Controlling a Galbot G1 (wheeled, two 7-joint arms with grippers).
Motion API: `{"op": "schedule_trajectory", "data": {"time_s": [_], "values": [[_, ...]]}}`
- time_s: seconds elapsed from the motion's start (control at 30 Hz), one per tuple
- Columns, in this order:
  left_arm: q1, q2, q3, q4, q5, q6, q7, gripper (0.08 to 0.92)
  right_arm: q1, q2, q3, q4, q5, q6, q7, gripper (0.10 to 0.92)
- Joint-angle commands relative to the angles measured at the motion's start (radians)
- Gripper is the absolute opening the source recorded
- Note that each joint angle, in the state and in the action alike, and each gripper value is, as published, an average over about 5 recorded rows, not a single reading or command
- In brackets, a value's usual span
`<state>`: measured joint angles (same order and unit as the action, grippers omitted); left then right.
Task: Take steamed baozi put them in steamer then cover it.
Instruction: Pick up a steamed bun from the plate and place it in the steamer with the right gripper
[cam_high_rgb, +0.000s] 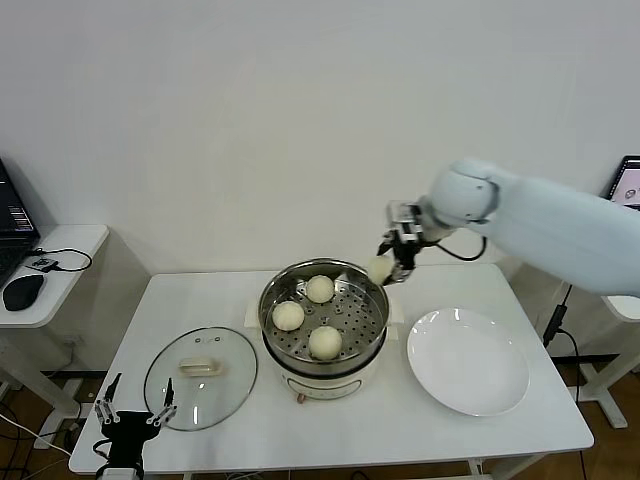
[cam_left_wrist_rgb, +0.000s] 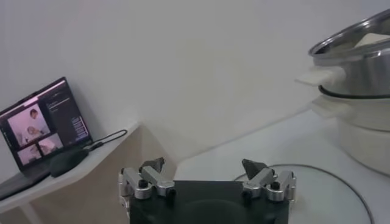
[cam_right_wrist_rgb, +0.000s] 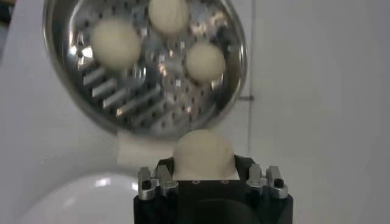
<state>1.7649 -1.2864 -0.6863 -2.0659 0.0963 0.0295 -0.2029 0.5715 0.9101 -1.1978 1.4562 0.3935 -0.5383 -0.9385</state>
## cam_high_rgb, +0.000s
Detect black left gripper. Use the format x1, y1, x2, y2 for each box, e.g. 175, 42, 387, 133
94, 372, 179, 469

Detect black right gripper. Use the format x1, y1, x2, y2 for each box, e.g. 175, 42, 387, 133
377, 229, 427, 285

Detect white steamed baozi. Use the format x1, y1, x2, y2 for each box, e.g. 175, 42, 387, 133
305, 274, 335, 305
272, 300, 306, 333
308, 325, 344, 361
367, 255, 396, 286

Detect glass lid cream handle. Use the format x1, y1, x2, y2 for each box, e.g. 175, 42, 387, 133
143, 326, 259, 433

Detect stainless steel steamer tray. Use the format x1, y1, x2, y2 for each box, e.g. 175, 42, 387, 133
258, 258, 390, 374

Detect white round plate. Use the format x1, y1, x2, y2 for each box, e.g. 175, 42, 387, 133
406, 307, 531, 417

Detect white side desk rounded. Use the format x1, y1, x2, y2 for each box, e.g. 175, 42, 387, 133
0, 223, 110, 431

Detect cream electric cooker pot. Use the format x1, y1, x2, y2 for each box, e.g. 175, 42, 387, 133
243, 294, 406, 404

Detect black computer mouse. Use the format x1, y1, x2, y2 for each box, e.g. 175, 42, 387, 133
2, 274, 45, 312

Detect small black usb device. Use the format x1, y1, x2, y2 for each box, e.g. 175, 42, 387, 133
27, 255, 60, 274

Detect black laptop dark screen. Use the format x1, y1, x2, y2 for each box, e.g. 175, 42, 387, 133
0, 158, 41, 290

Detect white side desk labelled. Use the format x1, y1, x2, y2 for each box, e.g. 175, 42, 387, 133
549, 292, 640, 430

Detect grey laptop bright screen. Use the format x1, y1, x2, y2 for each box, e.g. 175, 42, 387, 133
607, 154, 640, 211

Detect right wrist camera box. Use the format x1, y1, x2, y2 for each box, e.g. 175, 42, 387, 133
386, 199, 426, 236

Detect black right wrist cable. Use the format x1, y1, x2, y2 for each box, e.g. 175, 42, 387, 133
432, 234, 489, 262

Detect black usb device cable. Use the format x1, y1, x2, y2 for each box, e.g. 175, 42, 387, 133
29, 247, 94, 274

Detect black laptop power cable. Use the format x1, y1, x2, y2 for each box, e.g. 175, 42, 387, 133
542, 283, 585, 404

